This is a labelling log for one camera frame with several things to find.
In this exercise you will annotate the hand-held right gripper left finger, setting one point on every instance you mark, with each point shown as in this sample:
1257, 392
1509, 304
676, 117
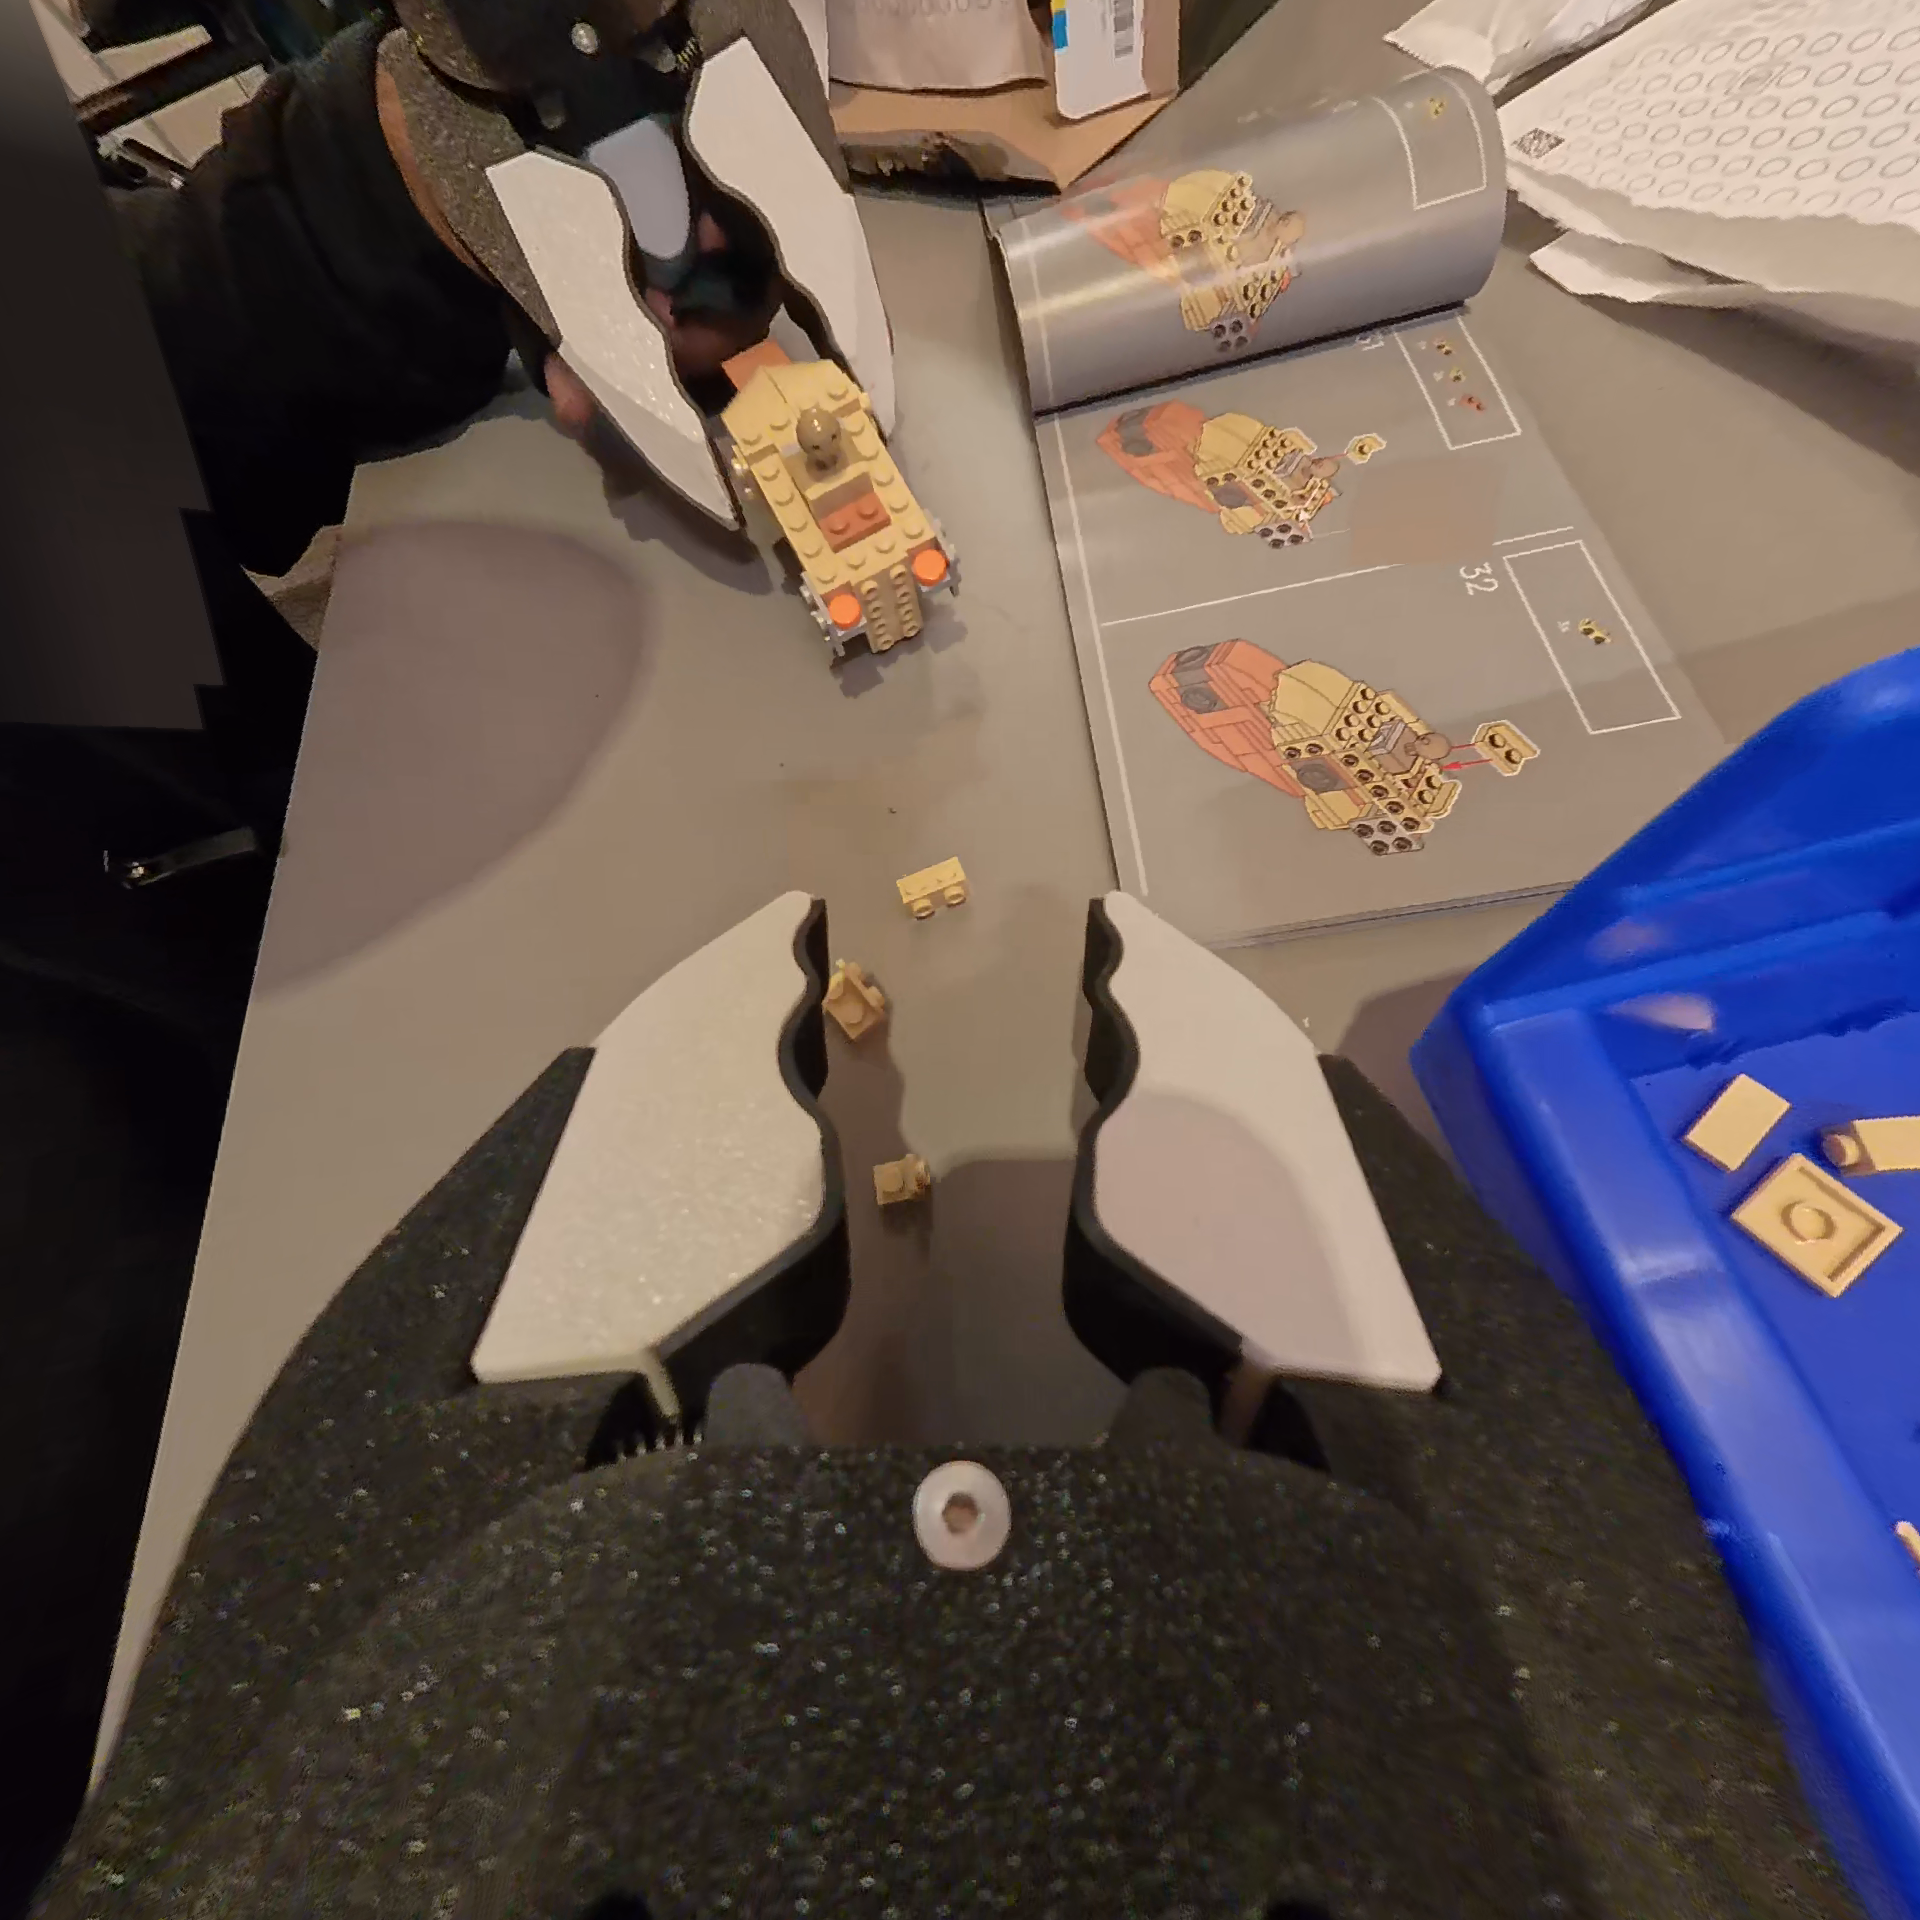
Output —
660, 1198

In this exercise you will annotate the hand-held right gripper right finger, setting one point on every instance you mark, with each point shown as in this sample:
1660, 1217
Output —
1245, 1198

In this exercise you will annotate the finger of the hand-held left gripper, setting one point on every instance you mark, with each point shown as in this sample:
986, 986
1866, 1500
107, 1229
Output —
599, 315
796, 211

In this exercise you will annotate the tan and brown brick model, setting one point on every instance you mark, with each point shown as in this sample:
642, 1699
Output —
841, 463

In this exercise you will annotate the small tan brick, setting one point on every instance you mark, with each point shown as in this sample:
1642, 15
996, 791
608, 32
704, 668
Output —
931, 888
858, 998
902, 1180

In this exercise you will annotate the blue plastic bin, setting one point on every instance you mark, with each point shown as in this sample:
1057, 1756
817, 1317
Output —
1621, 1050

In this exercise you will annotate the grey brick instruction booklet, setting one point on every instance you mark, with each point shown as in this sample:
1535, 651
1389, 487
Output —
1499, 782

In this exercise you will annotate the pile of tan bricks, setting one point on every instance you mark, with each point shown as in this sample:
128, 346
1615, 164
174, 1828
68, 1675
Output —
1808, 1221

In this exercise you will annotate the person's left forearm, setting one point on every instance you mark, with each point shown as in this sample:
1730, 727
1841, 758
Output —
301, 301

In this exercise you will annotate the grey desk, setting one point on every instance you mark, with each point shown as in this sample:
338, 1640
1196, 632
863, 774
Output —
599, 749

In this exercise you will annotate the person's left hand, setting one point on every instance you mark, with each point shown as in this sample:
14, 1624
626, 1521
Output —
574, 402

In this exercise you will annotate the brown cardboard sheet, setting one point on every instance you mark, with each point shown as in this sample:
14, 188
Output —
975, 142

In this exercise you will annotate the white hand-marked paper bag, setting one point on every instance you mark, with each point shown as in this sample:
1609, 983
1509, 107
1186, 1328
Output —
931, 37

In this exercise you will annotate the white barcode label card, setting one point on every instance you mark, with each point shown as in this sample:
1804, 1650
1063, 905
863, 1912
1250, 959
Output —
1102, 53

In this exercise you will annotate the dark cloth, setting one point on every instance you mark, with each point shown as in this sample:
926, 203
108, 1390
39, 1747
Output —
89, 1198

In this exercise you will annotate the small white paper bag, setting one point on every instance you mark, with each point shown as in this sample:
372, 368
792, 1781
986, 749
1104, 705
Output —
1499, 37

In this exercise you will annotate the large white printed paper bag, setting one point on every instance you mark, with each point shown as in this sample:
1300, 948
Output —
1725, 136

